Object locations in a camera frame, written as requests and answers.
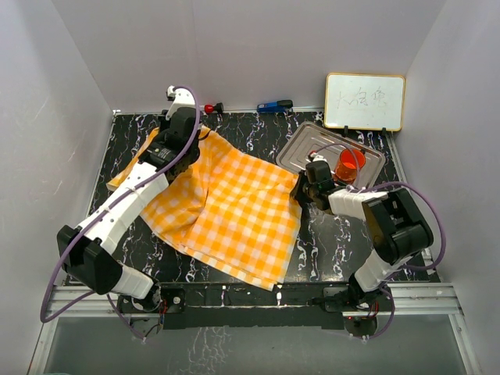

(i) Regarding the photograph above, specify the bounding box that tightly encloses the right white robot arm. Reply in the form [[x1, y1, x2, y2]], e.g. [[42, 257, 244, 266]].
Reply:
[[291, 160, 434, 310]]

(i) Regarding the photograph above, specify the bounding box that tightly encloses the silver metal tray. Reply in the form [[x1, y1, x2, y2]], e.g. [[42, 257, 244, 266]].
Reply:
[[276, 121, 387, 191]]

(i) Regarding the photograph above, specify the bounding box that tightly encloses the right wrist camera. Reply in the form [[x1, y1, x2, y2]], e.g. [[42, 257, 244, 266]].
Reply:
[[308, 152, 327, 163]]

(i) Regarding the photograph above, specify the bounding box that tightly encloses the orange translucent cup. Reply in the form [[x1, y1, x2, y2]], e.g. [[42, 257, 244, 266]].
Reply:
[[334, 148, 366, 184]]

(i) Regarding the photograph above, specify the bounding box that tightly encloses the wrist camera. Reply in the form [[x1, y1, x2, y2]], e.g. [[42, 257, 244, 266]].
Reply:
[[308, 152, 327, 163], [164, 85, 195, 120]]

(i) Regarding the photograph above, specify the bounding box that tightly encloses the yellow checkered tablecloth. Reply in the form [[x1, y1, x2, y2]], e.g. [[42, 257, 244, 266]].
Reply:
[[105, 127, 304, 292]]

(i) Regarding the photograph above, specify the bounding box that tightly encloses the red black knob tool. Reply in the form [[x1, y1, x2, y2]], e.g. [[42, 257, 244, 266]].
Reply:
[[204, 102, 224, 114]]

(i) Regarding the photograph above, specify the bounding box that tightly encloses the aluminium frame rail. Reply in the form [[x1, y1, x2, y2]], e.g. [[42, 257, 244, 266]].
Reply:
[[41, 282, 481, 374]]

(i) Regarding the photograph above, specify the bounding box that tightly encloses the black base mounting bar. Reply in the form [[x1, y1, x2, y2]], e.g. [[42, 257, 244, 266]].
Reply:
[[118, 282, 391, 330]]

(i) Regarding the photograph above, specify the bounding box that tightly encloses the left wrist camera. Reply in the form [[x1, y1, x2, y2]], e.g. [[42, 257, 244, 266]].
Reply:
[[164, 85, 195, 120]]

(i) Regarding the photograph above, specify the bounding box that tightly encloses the small whiteboard yellow frame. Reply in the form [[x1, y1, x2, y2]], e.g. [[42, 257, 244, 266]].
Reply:
[[323, 73, 405, 132]]

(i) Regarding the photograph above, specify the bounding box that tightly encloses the blue marker pen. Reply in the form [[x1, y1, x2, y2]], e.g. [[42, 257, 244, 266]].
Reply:
[[256, 99, 294, 113]]

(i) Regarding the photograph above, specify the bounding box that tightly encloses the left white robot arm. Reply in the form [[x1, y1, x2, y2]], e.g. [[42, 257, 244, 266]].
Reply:
[[57, 106, 200, 312]]

